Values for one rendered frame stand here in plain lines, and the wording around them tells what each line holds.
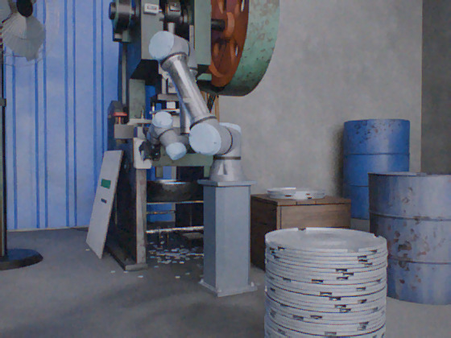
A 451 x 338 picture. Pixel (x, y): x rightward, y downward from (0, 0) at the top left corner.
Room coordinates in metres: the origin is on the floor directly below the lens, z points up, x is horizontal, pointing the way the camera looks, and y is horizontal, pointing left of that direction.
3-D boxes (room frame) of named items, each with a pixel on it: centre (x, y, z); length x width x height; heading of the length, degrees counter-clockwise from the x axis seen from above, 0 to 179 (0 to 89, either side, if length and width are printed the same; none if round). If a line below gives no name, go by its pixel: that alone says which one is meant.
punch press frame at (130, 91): (2.60, 0.35, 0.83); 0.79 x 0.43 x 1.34; 24
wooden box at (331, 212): (2.16, -0.37, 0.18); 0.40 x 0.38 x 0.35; 17
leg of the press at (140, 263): (2.49, 0.59, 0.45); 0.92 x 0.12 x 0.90; 24
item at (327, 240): (1.06, -0.25, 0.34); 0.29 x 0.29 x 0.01
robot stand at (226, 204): (1.79, -0.02, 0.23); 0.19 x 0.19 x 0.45; 29
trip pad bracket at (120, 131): (2.13, 0.48, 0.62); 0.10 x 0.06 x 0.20; 114
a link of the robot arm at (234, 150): (1.79, -0.02, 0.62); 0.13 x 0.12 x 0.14; 151
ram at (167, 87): (2.43, 0.27, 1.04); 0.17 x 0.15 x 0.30; 24
